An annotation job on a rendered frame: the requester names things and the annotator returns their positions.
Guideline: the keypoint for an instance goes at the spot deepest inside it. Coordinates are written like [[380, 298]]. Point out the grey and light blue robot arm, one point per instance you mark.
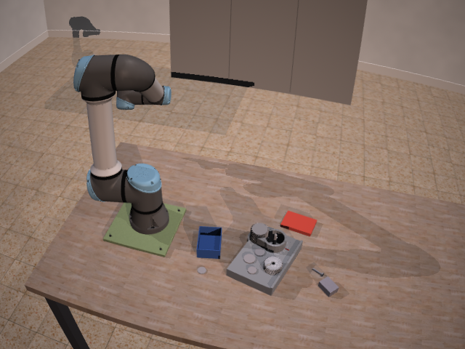
[[98, 77]]

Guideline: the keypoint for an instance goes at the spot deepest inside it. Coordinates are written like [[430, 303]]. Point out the red flat rectangular block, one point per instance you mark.
[[298, 223]]

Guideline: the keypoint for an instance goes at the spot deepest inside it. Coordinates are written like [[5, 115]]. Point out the silver toothed gear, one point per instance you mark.
[[272, 265]]

